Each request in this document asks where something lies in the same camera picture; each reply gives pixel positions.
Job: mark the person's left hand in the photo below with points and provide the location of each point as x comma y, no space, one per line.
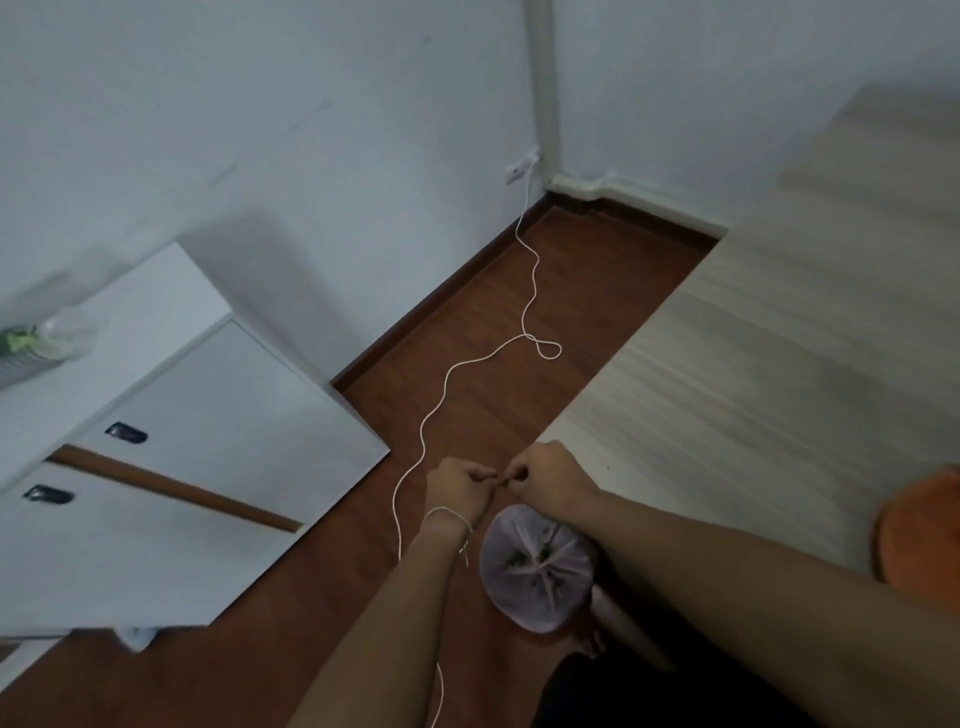
457,491

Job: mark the person's right hand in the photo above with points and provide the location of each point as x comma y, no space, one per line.
555,480

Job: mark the orange plastic basin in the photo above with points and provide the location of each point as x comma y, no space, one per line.
922,540

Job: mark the person's left forearm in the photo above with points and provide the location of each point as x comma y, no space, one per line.
382,645

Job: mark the person's right forearm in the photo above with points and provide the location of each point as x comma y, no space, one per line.
750,600

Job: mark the person's black trousers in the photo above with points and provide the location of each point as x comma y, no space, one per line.
660,690

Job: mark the pink lined trash bin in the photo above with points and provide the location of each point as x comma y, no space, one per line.
525,585

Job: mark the white cabinet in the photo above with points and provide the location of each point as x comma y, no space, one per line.
225,405

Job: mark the white skirting pipe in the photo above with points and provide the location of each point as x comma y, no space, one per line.
645,204

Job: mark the clear plastic bottle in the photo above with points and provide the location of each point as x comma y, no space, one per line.
60,337

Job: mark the white wall socket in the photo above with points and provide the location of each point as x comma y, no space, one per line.
521,167

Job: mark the white upright wall pipe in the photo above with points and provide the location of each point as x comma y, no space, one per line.
541,82

